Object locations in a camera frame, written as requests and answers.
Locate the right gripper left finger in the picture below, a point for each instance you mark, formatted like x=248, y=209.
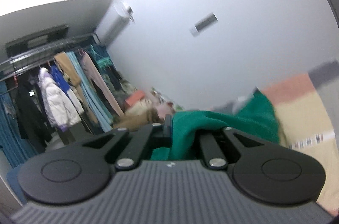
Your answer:
x=124, y=150

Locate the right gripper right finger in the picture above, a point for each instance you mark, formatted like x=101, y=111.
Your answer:
x=222, y=147

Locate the green sweatshirt with white letters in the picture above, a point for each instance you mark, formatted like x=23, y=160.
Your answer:
x=212, y=128

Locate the black clothes rack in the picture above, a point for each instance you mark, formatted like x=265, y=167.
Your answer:
x=15, y=65

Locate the brown coat on bed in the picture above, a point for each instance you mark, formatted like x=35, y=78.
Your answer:
x=133, y=122

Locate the light blue hanging garment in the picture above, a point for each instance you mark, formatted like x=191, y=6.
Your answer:
x=100, y=111

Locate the patchwork bed cover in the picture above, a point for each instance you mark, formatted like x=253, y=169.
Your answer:
x=285, y=141

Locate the white puffer jacket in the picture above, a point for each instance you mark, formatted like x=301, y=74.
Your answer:
x=63, y=110

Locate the teal hanging garment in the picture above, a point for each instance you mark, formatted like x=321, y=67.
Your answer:
x=100, y=58

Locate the pink hanging trousers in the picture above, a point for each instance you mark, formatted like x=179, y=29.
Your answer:
x=93, y=74

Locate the tan hanging coat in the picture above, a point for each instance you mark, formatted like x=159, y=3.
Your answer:
x=69, y=70

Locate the black hanging coat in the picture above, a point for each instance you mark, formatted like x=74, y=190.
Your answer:
x=31, y=122

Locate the white air conditioner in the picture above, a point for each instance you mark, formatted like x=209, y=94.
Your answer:
x=115, y=20

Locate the grey wall switch panel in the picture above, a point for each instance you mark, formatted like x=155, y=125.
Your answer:
x=203, y=24

